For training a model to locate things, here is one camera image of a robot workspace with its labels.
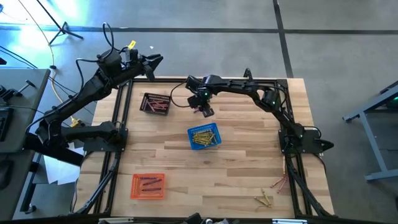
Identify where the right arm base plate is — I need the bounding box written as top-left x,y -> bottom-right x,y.
278,128 -> 335,156

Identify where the black plastic basket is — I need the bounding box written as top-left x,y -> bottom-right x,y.
139,92 -> 172,116

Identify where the black keyboard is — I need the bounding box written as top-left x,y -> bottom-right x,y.
0,107 -> 14,142

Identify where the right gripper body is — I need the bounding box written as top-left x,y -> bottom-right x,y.
195,88 -> 215,110

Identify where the black device green light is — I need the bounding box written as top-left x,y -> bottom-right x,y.
379,80 -> 398,110

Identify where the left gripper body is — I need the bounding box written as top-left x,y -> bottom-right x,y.
119,49 -> 149,78

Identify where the black floor cable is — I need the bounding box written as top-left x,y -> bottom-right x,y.
0,45 -> 39,70

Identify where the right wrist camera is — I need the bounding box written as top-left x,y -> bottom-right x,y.
185,75 -> 203,93

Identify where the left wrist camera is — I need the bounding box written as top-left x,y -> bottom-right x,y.
98,50 -> 123,73

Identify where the black tripod stand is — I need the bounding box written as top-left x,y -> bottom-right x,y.
36,0 -> 85,45

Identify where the black camera cable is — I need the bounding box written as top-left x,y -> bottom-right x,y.
169,80 -> 192,109
75,21 -> 115,91

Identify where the silver metal bracket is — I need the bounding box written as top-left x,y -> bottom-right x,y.
98,217 -> 135,224
272,218 -> 308,224

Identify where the orange plastic basket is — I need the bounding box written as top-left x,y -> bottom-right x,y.
129,172 -> 166,200

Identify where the black desk crossbeam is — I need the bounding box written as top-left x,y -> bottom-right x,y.
23,133 -> 85,167

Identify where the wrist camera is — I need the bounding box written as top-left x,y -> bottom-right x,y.
98,50 -> 123,73
185,75 -> 203,93

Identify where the black desk clamp tool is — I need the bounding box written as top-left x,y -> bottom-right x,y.
0,80 -> 37,101

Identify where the black right camera cable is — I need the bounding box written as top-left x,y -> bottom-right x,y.
169,80 -> 192,109

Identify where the dark grey desk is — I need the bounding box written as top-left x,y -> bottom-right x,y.
0,151 -> 35,222

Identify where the grey metal table frame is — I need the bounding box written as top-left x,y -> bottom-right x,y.
343,80 -> 398,182

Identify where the blue plastic basket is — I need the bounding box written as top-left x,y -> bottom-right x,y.
187,122 -> 223,151

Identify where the black aluminium table frame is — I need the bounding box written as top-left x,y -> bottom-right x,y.
74,76 -> 335,218

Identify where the white paper sheet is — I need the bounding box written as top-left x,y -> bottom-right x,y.
43,154 -> 82,185

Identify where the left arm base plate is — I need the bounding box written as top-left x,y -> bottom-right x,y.
83,128 -> 129,153

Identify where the black left camera cable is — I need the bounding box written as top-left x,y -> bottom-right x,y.
75,21 -> 115,91

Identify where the yellow extension cable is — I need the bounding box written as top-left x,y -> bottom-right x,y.
17,0 -> 78,124

